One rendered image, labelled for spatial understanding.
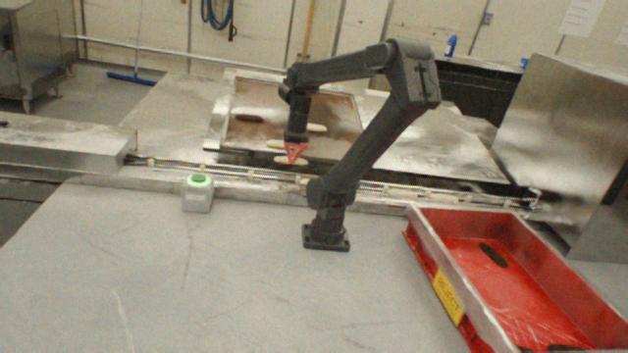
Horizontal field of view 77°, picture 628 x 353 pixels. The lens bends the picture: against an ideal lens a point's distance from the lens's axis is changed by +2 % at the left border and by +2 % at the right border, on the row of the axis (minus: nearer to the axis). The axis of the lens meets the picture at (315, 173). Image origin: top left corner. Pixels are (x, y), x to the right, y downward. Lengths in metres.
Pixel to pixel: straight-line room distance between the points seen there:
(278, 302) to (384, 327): 0.22
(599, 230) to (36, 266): 1.36
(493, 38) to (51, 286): 5.13
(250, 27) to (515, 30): 3.14
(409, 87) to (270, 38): 4.16
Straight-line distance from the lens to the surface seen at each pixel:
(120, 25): 5.07
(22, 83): 3.70
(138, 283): 0.87
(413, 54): 0.72
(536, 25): 5.69
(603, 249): 1.41
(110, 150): 1.14
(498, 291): 1.08
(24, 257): 0.98
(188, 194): 1.03
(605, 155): 1.29
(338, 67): 0.88
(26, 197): 1.28
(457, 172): 1.46
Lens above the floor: 1.42
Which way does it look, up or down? 27 degrees down
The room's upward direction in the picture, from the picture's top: 12 degrees clockwise
